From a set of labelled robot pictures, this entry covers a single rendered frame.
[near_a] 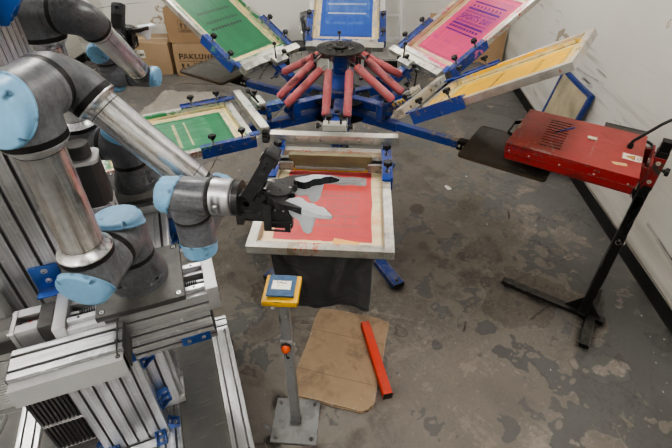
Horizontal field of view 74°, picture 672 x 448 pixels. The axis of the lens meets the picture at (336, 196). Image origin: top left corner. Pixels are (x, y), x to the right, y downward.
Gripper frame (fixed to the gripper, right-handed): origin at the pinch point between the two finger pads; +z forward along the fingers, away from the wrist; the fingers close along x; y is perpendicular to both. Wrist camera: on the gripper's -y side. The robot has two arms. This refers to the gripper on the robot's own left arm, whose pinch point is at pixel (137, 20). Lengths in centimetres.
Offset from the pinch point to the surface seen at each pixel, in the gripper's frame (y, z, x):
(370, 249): 55, -57, 107
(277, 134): 56, 23, 57
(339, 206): 60, -26, 94
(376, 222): 58, -37, 111
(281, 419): 157, -76, 82
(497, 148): 49, 31, 177
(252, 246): 61, -59, 62
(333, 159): 52, 0, 89
